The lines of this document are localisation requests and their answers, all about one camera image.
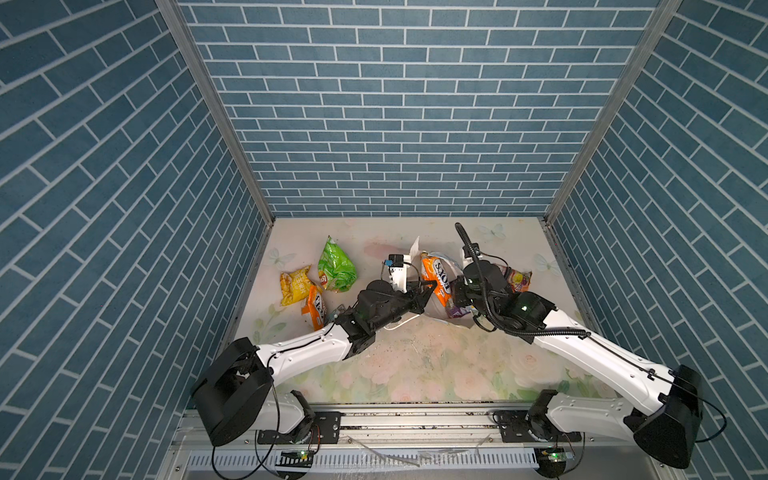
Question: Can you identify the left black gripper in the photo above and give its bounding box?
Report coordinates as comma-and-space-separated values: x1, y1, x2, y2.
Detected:
367, 280, 436, 334

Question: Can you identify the green floral paper bag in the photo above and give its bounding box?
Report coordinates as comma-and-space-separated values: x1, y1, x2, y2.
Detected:
381, 238, 474, 329

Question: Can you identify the orange Fox's candy bag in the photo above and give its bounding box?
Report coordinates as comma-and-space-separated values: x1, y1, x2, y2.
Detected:
301, 283, 326, 331
420, 253, 452, 308

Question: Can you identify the purple snack packet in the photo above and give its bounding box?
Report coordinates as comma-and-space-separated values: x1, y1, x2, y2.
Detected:
446, 304, 471, 319

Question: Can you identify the Fox's fruits candy bag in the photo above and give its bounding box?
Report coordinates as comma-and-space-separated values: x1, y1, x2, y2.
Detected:
504, 267, 533, 293

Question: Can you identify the green snack bag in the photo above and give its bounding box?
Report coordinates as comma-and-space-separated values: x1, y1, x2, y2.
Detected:
317, 236, 358, 293

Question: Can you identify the yellow snack bag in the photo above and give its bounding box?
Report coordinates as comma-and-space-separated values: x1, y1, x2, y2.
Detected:
279, 265, 313, 306

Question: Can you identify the teal Fox's blossom candy bag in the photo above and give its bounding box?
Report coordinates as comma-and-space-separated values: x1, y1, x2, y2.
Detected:
327, 305, 347, 324

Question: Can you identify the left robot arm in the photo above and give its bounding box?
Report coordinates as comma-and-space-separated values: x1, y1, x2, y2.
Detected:
190, 280, 437, 447

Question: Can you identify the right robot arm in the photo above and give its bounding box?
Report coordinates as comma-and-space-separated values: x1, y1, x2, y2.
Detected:
453, 259, 703, 469

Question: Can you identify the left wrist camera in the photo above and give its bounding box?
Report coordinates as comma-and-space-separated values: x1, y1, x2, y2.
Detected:
383, 254, 411, 293

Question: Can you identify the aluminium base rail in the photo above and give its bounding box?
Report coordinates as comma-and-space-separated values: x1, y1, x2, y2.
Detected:
173, 401, 637, 451

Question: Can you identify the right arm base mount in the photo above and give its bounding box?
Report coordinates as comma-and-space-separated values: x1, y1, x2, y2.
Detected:
491, 410, 583, 444

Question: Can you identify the white vented cable tray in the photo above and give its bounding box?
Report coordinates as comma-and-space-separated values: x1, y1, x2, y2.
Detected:
185, 449, 539, 472

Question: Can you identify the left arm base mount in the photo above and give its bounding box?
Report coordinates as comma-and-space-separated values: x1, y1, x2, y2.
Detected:
257, 411, 342, 445

